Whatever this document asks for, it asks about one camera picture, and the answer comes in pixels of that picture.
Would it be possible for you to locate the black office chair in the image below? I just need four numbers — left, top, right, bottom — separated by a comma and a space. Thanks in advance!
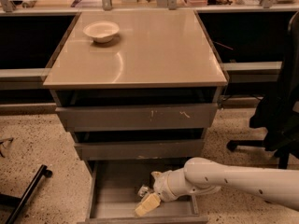
226, 12, 299, 169

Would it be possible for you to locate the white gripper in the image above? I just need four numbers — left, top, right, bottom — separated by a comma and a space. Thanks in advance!
135, 169, 191, 217

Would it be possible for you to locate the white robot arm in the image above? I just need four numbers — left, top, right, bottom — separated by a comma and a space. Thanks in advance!
135, 158, 299, 217

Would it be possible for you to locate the black chair base leg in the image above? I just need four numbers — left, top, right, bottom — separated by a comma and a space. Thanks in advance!
0, 164, 52, 224

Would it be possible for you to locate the top grey drawer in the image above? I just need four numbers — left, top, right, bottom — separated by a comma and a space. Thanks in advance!
56, 104, 217, 132

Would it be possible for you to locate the open bottom grey drawer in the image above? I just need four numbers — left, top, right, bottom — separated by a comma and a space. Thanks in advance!
79, 159, 208, 224

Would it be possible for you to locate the grey drawer cabinet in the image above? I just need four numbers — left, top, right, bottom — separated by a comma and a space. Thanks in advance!
42, 8, 229, 224

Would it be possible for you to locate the white bowl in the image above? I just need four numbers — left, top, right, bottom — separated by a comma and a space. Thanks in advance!
83, 21, 120, 43

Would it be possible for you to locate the middle grey drawer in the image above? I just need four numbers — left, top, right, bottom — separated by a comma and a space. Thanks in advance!
74, 139, 204, 161

